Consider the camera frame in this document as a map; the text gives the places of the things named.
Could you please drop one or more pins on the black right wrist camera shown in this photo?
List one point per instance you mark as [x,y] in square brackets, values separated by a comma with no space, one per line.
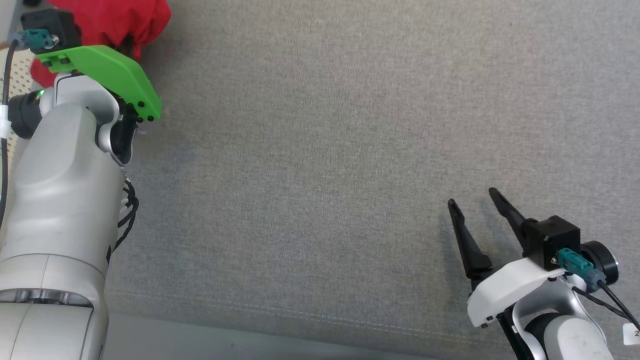
[550,237]

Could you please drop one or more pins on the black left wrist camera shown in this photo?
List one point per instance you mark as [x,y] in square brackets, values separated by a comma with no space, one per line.
[55,25]

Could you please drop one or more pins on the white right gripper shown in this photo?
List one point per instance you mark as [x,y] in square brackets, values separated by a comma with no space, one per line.
[505,290]

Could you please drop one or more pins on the red basketball shorts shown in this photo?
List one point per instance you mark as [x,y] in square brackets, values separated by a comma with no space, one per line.
[115,20]

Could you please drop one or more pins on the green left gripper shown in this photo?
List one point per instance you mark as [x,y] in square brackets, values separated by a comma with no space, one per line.
[115,72]

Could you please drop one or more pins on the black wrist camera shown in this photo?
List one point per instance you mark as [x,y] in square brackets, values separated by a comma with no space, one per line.
[55,25]
[550,237]

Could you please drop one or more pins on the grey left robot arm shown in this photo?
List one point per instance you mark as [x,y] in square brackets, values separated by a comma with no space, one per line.
[55,200]

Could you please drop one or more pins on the cream perforated laundry basket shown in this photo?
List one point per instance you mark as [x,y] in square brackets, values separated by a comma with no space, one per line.
[20,75]

